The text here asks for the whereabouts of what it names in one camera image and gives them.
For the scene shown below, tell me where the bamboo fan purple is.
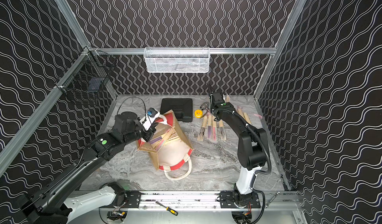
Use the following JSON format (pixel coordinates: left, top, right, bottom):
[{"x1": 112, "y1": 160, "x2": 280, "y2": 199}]
[{"x1": 207, "y1": 114, "x2": 212, "y2": 140}]

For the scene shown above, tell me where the red jute tote bag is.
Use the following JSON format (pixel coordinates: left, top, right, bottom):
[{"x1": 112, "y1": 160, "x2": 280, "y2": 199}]
[{"x1": 136, "y1": 111, "x2": 193, "y2": 181}]

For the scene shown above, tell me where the bamboo fan floral white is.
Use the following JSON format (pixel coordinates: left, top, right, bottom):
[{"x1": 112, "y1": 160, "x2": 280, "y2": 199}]
[{"x1": 197, "y1": 116, "x2": 208, "y2": 141}]

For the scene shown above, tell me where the bamboo fan pink stripe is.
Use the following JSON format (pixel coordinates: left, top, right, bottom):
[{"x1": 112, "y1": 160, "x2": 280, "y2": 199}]
[{"x1": 243, "y1": 112, "x2": 263, "y2": 125}]

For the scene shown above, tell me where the bamboo fan pink white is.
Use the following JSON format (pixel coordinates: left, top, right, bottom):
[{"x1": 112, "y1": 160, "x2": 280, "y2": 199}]
[{"x1": 237, "y1": 106, "x2": 245, "y2": 119}]

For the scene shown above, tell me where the bamboo fan grey floral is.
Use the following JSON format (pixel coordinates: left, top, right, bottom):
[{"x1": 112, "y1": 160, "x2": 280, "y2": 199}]
[{"x1": 218, "y1": 120, "x2": 227, "y2": 141}]

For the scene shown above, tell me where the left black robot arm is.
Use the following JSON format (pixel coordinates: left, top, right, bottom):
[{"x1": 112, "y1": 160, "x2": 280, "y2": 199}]
[{"x1": 18, "y1": 108, "x2": 161, "y2": 224}]

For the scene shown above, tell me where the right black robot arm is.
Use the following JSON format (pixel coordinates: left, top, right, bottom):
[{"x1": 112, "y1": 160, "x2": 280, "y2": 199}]
[{"x1": 209, "y1": 92, "x2": 272, "y2": 207}]

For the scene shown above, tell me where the folding fans bundle in bag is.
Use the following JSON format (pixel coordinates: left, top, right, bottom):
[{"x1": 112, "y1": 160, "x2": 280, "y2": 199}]
[{"x1": 149, "y1": 128, "x2": 180, "y2": 152}]

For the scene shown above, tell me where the yellow thread seal tape spool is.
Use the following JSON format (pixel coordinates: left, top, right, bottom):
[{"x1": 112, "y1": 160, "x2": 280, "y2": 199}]
[{"x1": 194, "y1": 110, "x2": 204, "y2": 118}]

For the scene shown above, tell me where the black plastic tool case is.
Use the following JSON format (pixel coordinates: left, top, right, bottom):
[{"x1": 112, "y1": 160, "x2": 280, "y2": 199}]
[{"x1": 160, "y1": 98, "x2": 193, "y2": 122}]

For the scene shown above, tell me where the steel ball valve brown handle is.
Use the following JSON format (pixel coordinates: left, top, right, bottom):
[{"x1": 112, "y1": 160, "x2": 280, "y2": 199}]
[{"x1": 200, "y1": 102, "x2": 210, "y2": 117}]

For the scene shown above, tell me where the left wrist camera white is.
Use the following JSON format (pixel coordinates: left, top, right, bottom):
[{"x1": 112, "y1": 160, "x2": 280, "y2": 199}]
[{"x1": 140, "y1": 108, "x2": 160, "y2": 130}]

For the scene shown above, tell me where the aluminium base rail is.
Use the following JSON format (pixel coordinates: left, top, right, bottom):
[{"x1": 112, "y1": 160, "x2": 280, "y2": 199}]
[{"x1": 74, "y1": 190, "x2": 299, "y2": 211}]

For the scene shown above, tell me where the white wire mesh basket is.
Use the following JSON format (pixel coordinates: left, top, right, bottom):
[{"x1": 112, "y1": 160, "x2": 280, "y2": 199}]
[{"x1": 143, "y1": 47, "x2": 210, "y2": 73}]

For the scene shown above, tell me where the black wire mesh basket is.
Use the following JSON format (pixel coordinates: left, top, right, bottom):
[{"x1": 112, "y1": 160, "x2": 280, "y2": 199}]
[{"x1": 59, "y1": 50, "x2": 116, "y2": 106}]

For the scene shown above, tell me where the yellow black handled screwdriver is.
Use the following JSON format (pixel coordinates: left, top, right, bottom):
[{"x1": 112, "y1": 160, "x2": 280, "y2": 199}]
[{"x1": 155, "y1": 201, "x2": 178, "y2": 216}]

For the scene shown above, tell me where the aluminium frame corner post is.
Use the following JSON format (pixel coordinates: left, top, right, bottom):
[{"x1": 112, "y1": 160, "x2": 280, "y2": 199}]
[{"x1": 254, "y1": 0, "x2": 307, "y2": 100}]

